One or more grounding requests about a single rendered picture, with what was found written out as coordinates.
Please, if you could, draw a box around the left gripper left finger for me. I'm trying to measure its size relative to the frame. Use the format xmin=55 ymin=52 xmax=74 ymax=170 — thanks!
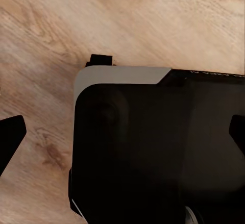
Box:
xmin=0 ymin=115 xmax=27 ymax=176

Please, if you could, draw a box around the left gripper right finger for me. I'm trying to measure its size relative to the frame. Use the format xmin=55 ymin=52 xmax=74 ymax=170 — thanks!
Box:
xmin=229 ymin=115 xmax=245 ymax=155

